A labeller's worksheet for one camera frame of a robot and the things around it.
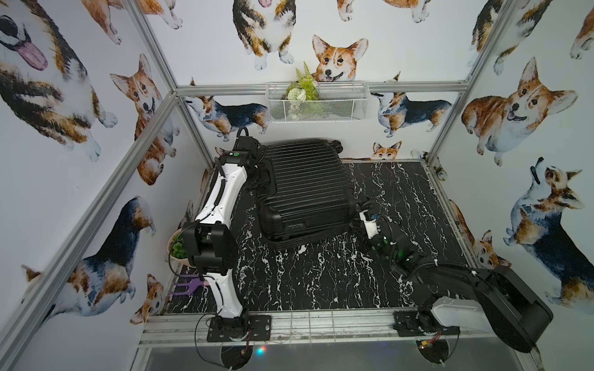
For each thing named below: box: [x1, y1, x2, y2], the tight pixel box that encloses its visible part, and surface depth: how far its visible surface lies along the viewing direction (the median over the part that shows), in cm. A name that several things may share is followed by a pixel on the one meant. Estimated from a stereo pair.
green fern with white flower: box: [286, 61, 320, 120], surface depth 86 cm
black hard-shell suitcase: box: [257, 138, 372, 252], surface depth 84 cm
